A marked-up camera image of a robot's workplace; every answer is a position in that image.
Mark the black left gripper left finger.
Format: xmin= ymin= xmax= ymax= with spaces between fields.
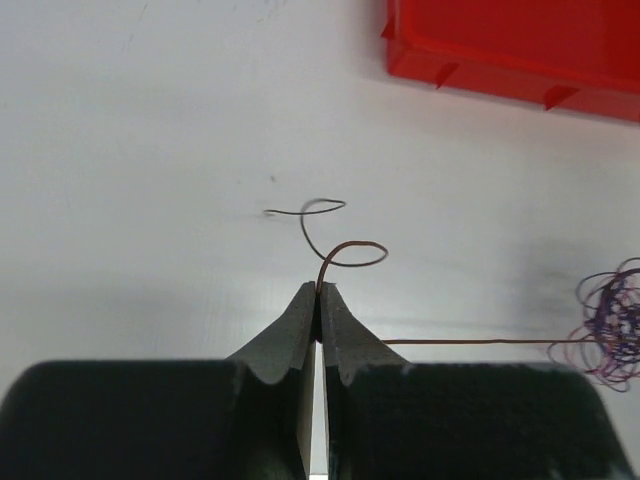
xmin=1 ymin=282 xmax=316 ymax=479

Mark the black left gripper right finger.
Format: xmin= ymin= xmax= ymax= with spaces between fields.
xmin=319 ymin=284 xmax=634 ymax=479

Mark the red plastic tray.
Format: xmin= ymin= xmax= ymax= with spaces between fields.
xmin=382 ymin=0 xmax=639 ymax=122

